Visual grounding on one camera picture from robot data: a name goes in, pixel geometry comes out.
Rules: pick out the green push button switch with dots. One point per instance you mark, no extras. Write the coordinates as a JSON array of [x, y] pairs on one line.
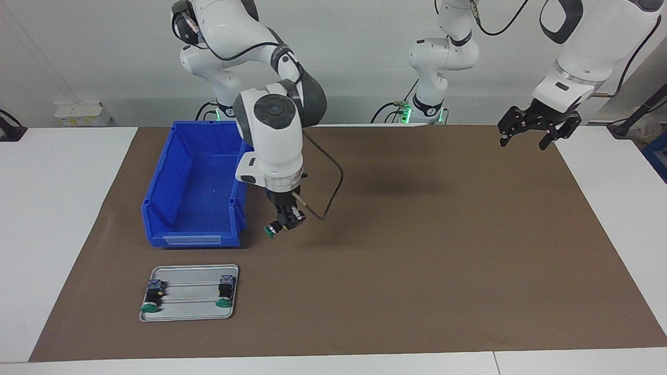
[[225, 292], [152, 297], [271, 230]]

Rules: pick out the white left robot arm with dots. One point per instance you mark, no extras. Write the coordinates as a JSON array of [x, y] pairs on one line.
[[599, 36]]

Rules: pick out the crumpled clear plastic bag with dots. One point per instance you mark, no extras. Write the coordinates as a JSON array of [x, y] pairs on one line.
[[654, 125]]

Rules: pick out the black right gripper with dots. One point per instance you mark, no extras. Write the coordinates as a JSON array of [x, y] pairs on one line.
[[284, 198]]

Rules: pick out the small white box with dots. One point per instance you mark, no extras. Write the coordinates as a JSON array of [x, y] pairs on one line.
[[78, 112]]

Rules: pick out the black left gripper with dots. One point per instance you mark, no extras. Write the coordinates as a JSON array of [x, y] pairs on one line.
[[547, 115]]

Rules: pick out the blue plastic storage bin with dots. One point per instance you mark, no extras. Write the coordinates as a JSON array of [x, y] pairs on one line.
[[193, 229]]

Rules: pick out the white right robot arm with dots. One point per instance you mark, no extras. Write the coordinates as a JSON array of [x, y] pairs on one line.
[[276, 151]]

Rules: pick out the black stand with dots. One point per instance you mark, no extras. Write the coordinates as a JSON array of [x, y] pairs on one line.
[[622, 127]]

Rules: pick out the silver metal tray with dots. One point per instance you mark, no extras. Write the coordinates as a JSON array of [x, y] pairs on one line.
[[193, 273]]

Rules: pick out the blue crate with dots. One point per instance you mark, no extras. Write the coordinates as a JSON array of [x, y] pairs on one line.
[[659, 156]]

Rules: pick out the black clamp mount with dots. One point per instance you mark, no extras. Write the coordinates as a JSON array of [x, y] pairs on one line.
[[10, 133]]

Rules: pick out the brown table mat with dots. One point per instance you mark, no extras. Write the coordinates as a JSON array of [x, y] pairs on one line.
[[417, 260]]

